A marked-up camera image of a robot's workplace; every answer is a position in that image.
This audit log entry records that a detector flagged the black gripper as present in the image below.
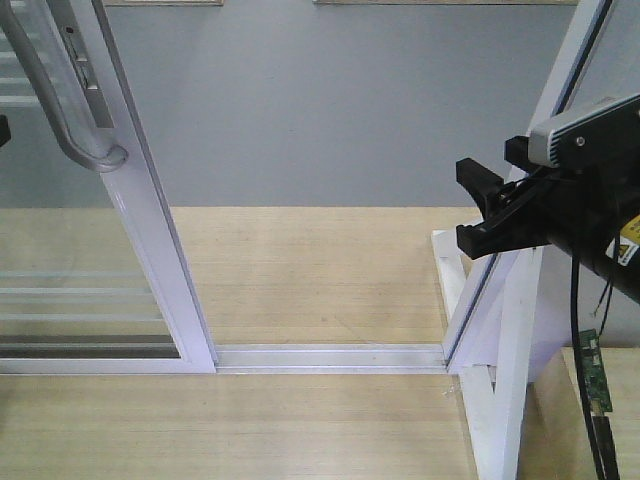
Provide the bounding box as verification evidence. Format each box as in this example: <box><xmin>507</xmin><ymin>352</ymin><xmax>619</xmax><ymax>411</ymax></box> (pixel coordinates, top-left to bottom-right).
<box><xmin>455</xmin><ymin>135</ymin><xmax>639</xmax><ymax>302</ymax></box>

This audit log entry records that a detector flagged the grey door pull handle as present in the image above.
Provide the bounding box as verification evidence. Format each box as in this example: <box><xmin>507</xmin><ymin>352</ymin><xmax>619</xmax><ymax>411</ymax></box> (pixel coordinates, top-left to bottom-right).
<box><xmin>1</xmin><ymin>1</ymin><xmax>128</xmax><ymax>173</ymax></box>

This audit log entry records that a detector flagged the white sliding glass door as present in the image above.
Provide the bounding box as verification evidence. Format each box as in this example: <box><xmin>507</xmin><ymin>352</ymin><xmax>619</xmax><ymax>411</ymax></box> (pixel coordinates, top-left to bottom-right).
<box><xmin>1</xmin><ymin>1</ymin><xmax>216</xmax><ymax>375</ymax></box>

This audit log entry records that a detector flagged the aluminium floor door track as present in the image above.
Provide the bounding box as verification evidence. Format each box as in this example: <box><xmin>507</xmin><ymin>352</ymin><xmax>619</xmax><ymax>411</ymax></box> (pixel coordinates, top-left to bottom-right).
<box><xmin>216</xmin><ymin>343</ymin><xmax>447</xmax><ymax>375</ymax></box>

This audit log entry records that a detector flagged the white wooden support brace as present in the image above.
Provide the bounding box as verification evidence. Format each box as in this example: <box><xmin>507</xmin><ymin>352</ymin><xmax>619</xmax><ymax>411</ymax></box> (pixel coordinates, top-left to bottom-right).
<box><xmin>431</xmin><ymin>230</ymin><xmax>543</xmax><ymax>479</ymax></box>

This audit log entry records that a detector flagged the green circuit board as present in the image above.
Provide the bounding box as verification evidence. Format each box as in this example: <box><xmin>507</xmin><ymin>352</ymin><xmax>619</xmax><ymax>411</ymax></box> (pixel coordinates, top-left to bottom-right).
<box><xmin>579</xmin><ymin>329</ymin><xmax>613</xmax><ymax>416</ymax></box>

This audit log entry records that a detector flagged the light wooden side table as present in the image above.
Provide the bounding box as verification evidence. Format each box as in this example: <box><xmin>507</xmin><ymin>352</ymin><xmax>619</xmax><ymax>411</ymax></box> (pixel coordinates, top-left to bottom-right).
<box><xmin>522</xmin><ymin>347</ymin><xmax>640</xmax><ymax>480</ymax></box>

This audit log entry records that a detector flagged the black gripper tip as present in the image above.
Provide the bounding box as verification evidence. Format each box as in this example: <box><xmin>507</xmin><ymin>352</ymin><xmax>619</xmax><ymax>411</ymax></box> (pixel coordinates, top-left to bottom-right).
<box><xmin>0</xmin><ymin>115</ymin><xmax>12</xmax><ymax>147</ymax></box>

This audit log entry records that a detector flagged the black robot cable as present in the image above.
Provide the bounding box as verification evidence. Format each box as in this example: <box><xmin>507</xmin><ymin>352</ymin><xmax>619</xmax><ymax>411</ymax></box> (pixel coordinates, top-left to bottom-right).
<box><xmin>572</xmin><ymin>252</ymin><xmax>621</xmax><ymax>480</ymax></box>

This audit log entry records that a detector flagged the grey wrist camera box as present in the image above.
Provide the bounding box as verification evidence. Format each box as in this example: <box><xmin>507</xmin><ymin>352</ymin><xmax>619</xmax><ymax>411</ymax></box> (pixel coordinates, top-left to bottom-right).
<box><xmin>527</xmin><ymin>94</ymin><xmax>639</xmax><ymax>170</ymax></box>

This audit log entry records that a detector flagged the white door frame post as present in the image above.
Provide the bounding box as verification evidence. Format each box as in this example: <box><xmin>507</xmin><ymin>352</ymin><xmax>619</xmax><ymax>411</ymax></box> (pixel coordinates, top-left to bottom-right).
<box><xmin>442</xmin><ymin>0</ymin><xmax>626</xmax><ymax>376</ymax></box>

